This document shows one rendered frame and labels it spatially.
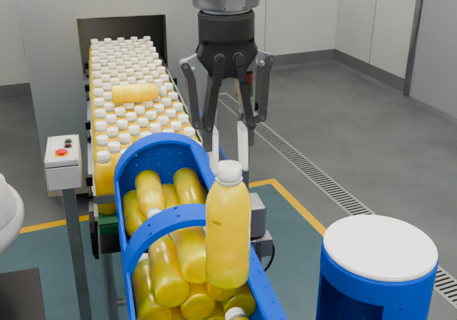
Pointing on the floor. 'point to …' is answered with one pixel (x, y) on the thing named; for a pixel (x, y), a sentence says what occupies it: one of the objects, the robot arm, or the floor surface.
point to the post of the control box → (70, 206)
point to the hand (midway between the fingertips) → (228, 149)
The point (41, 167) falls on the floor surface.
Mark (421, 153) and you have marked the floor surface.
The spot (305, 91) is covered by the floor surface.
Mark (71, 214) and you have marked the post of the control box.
